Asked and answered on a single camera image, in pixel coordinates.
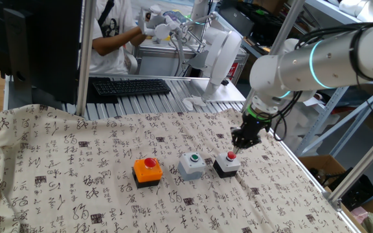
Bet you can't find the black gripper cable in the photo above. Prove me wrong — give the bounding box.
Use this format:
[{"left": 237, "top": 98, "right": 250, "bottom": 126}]
[{"left": 264, "top": 90, "right": 304, "bottom": 142}]

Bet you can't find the crumpled white cloth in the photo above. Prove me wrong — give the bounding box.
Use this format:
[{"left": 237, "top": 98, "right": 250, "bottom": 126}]
[{"left": 182, "top": 96, "right": 207, "bottom": 111}]

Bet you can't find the pink packet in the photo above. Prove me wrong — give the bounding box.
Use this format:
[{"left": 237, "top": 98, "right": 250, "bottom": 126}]
[{"left": 350, "top": 206, "right": 370, "bottom": 224}]

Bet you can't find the bare person forearm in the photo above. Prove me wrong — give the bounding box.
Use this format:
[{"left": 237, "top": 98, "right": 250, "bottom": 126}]
[
  {"left": 131, "top": 30, "right": 149, "bottom": 49},
  {"left": 92, "top": 25, "right": 142, "bottom": 56}
]

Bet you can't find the black cable bundle on arm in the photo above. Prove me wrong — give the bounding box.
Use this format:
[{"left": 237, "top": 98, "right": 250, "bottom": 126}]
[{"left": 295, "top": 14, "right": 373, "bottom": 82}]

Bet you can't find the beige calligraphy print tablecloth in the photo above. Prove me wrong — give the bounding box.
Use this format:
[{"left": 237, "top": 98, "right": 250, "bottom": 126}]
[{"left": 0, "top": 104, "right": 356, "bottom": 233}]

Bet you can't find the orange box big red button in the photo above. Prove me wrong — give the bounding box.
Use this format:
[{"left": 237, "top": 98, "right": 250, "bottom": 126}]
[{"left": 131, "top": 157, "right": 164, "bottom": 190}]

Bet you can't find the black desk mat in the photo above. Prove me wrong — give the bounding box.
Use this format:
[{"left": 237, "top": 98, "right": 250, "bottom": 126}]
[{"left": 85, "top": 76, "right": 119, "bottom": 104}]

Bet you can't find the brown cardboard box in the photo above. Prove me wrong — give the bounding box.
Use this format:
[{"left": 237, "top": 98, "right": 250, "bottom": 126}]
[{"left": 298, "top": 154, "right": 373, "bottom": 233}]

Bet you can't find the white black box red button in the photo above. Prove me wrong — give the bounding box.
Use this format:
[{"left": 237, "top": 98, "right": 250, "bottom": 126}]
[{"left": 212, "top": 150, "right": 242, "bottom": 179}]

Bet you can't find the white plastic bag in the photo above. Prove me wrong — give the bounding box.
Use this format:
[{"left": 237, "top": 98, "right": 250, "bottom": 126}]
[{"left": 338, "top": 0, "right": 373, "bottom": 19}]

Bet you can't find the black computer monitor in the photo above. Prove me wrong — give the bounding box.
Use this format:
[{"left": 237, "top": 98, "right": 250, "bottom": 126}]
[{"left": 0, "top": 0, "right": 84, "bottom": 105}]

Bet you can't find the aluminium table frame rail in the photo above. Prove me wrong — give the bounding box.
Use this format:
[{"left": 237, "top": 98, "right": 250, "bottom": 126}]
[{"left": 260, "top": 126, "right": 364, "bottom": 233}]

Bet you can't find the aluminium cross bar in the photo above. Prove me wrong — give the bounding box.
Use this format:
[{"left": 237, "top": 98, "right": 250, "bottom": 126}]
[{"left": 89, "top": 73, "right": 210, "bottom": 82}]

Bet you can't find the black computer keyboard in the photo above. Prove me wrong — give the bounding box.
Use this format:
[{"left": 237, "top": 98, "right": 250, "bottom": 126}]
[{"left": 92, "top": 78, "right": 172, "bottom": 96}]

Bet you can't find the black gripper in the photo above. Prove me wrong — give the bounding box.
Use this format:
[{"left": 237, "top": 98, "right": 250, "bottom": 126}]
[{"left": 230, "top": 113, "right": 271, "bottom": 154}]

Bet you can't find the black plastic box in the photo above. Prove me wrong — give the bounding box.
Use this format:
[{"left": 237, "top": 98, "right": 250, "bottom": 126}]
[{"left": 327, "top": 166, "right": 373, "bottom": 211}]

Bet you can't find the grey metal workbench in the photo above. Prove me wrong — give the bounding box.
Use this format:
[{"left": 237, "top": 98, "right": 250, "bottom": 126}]
[{"left": 133, "top": 40, "right": 249, "bottom": 87}]

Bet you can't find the white teleoperation handle device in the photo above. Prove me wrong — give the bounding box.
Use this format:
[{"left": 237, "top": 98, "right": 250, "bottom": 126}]
[{"left": 137, "top": 3, "right": 183, "bottom": 39}]

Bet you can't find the grey box green button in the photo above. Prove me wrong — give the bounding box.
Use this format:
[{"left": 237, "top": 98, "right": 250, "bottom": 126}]
[{"left": 177, "top": 151, "right": 207, "bottom": 181}]

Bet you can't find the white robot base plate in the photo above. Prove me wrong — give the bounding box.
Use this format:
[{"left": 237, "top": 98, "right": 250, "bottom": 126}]
[{"left": 189, "top": 77, "right": 246, "bottom": 104}]

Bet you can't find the black equipment case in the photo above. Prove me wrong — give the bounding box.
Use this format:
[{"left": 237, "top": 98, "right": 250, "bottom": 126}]
[{"left": 218, "top": 0, "right": 291, "bottom": 39}]

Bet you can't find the grey metal shelf rack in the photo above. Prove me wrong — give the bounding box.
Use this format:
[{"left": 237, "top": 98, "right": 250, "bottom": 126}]
[{"left": 283, "top": 0, "right": 373, "bottom": 158}]

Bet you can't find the person in white t-shirt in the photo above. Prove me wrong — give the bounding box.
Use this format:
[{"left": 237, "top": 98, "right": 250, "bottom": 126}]
[{"left": 89, "top": 0, "right": 139, "bottom": 75}]

